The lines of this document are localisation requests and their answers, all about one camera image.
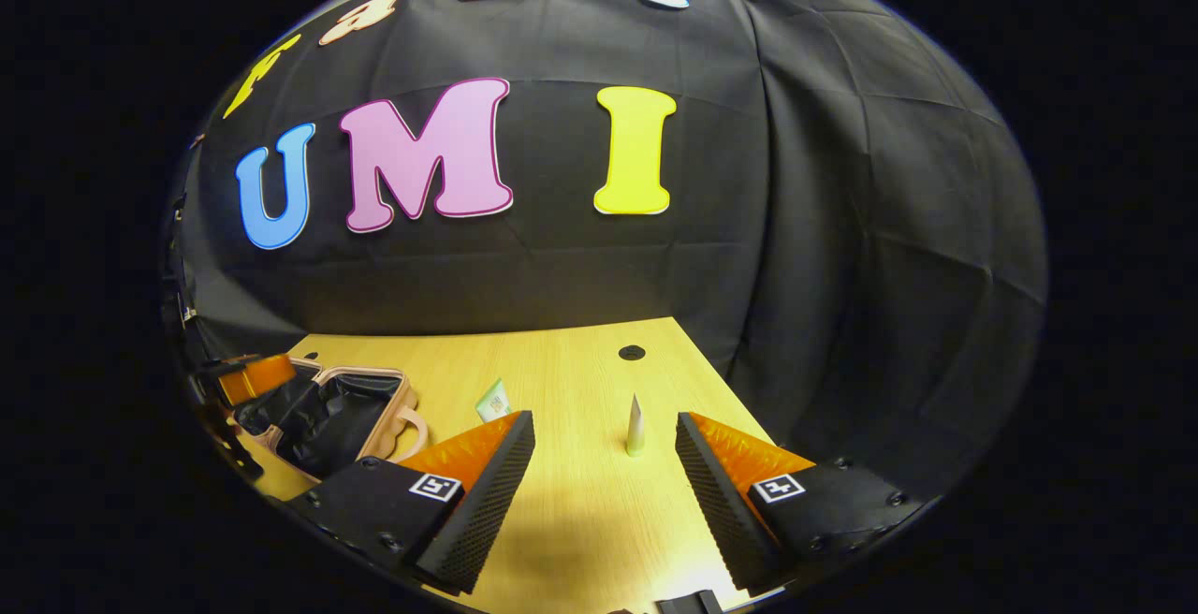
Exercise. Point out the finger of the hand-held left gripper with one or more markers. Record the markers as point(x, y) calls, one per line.
point(257, 372)

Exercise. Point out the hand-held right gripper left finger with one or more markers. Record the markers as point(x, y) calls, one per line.
point(491, 502)

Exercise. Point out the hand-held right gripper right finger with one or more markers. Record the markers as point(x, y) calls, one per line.
point(716, 502)

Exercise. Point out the pale pink suitcase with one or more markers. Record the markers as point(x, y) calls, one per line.
point(328, 422)

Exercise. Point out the white green skin care tube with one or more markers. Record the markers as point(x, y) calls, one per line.
point(493, 401)

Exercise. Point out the pale slim skin care tube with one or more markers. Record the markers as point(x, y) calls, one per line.
point(635, 427)

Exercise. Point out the black backdrop cloth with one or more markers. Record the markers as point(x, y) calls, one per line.
point(842, 221)

